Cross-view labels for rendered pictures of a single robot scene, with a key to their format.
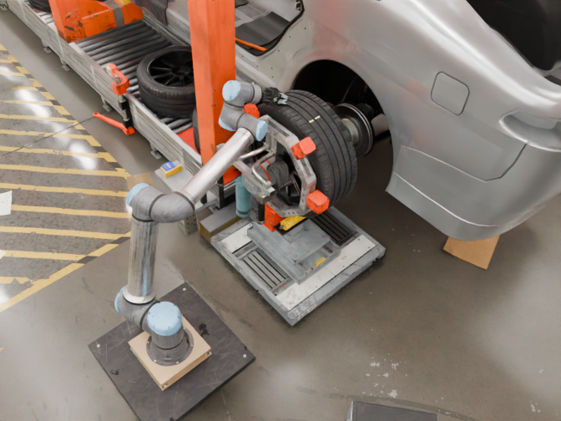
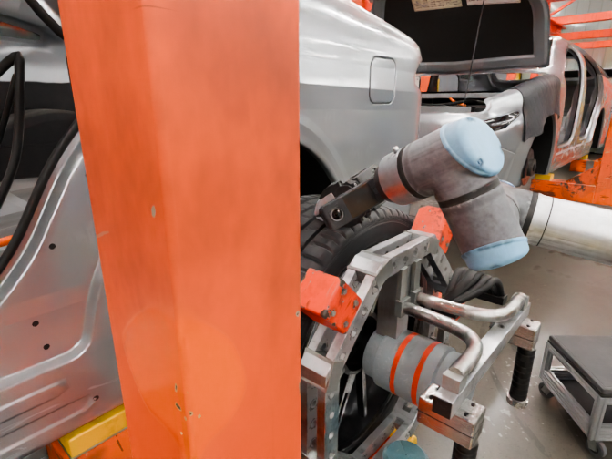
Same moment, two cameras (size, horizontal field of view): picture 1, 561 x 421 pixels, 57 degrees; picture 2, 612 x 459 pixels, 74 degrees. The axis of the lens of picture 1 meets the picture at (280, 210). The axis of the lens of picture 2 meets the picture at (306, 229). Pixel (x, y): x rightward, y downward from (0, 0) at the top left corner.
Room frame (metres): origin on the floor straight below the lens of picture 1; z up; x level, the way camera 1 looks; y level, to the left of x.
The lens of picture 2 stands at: (2.24, 0.82, 1.40)
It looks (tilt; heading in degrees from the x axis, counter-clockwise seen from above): 18 degrees down; 266
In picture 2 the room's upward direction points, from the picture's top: straight up
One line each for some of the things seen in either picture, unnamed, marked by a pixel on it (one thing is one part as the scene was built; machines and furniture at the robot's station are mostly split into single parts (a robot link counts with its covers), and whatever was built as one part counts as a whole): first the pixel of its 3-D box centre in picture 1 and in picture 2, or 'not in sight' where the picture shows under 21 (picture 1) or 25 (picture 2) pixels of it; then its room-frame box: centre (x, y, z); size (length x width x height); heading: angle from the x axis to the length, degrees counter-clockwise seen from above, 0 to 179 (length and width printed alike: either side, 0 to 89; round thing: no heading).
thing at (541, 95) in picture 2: not in sight; (532, 106); (0.19, -2.49, 1.36); 0.71 x 0.30 x 0.51; 45
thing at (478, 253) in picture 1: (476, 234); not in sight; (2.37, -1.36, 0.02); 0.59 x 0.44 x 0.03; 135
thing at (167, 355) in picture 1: (169, 339); not in sight; (1.20, 0.49, 0.42); 0.19 x 0.19 x 0.10
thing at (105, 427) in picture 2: not in sight; (90, 417); (2.69, 0.03, 0.71); 0.14 x 0.14 x 0.05; 45
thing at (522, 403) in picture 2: (261, 210); (522, 372); (1.71, 0.09, 0.83); 0.04 x 0.04 x 0.16
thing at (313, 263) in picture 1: (293, 241); not in sight; (2.10, -0.10, 0.13); 0.50 x 0.36 x 0.10; 45
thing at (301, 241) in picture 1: (292, 219); not in sight; (2.12, -0.08, 0.32); 0.40 x 0.30 x 0.28; 45
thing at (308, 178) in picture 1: (275, 168); (390, 355); (2.00, 0.05, 0.85); 0.54 x 0.07 x 0.54; 45
